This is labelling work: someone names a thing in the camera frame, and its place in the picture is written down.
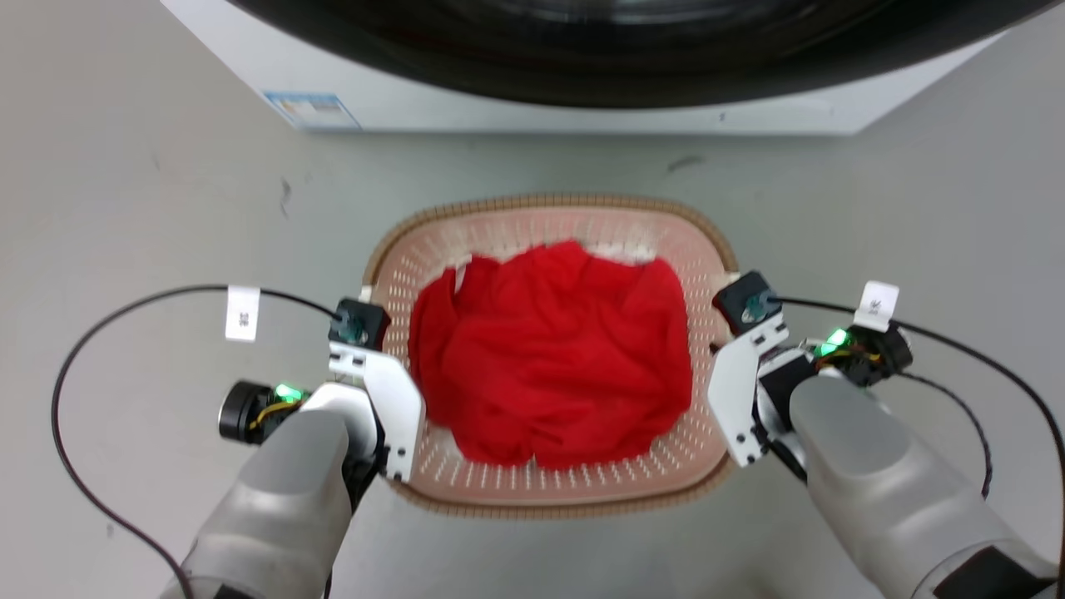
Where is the white left cable tag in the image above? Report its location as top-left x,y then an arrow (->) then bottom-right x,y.
225,285 -> 261,343

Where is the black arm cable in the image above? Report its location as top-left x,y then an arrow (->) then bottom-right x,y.
50,284 -> 343,599
770,295 -> 1065,599

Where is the blue white energy label sticker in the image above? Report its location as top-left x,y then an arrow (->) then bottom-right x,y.
261,89 -> 364,132

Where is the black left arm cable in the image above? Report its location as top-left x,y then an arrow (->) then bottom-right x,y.
50,284 -> 343,599

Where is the white right cable tag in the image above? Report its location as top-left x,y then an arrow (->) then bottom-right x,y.
854,280 -> 902,334

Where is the red garment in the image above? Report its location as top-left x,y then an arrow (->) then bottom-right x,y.
407,239 -> 695,472

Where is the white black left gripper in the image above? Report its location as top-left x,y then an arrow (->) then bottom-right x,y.
327,341 -> 426,510

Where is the black round washing machine door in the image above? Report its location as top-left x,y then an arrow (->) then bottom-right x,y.
223,0 -> 1065,110

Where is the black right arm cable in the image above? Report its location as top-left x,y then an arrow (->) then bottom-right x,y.
770,295 -> 1065,599

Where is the beige perforated laundry basket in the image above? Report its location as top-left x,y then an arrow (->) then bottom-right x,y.
361,193 -> 741,522

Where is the white cable tag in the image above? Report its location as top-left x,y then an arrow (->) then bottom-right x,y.
225,285 -> 261,343
854,280 -> 902,334

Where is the white washing machine body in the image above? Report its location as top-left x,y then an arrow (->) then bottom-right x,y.
158,0 -> 1009,136

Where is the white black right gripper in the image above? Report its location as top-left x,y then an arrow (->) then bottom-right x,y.
706,314 -> 821,485

